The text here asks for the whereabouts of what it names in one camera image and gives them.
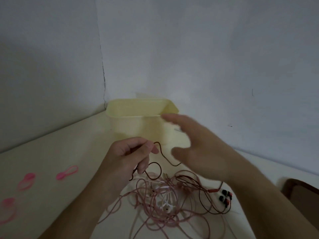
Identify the person's right hand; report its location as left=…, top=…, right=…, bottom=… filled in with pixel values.
left=162, top=113, right=241, bottom=183

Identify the person's right forearm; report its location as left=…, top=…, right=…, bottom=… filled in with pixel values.
left=224, top=150, right=319, bottom=239

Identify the pale yellow plastic box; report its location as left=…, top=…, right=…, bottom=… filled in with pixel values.
left=106, top=98, right=190, bottom=149

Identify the person's left hand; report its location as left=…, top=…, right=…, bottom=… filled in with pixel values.
left=98, top=137, right=159, bottom=195

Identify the brown cardboard box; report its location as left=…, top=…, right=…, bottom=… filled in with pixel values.
left=281, top=178, right=319, bottom=217

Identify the white earphone cable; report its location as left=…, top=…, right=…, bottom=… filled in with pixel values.
left=149, top=181, right=180, bottom=213

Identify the pink earphone cable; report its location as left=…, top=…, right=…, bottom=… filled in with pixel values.
left=97, top=172, right=226, bottom=239

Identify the person's left forearm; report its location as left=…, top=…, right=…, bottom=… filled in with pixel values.
left=37, top=183, right=126, bottom=239

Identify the dark red earphone cable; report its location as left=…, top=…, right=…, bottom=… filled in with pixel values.
left=129, top=141, right=235, bottom=215

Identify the pink silicone cable tie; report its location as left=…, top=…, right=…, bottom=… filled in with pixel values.
left=0, top=198, right=18, bottom=224
left=17, top=173, right=36, bottom=192
left=56, top=165, right=79, bottom=181

